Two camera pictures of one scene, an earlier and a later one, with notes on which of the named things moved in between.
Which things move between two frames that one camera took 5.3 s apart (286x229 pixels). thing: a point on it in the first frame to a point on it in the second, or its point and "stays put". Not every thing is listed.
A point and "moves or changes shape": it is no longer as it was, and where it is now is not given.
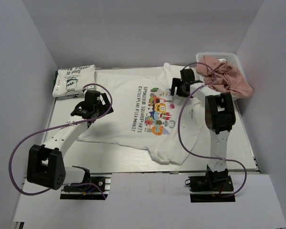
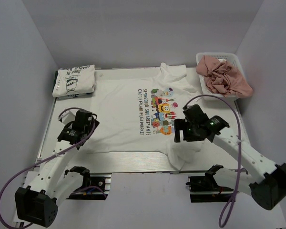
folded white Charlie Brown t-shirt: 70,81 stays put
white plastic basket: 231,57 stays put
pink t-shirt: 219,76 stays put
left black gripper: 105,107 to 96,124
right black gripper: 176,82 to 181,124
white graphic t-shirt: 145,114 moves or changes shape
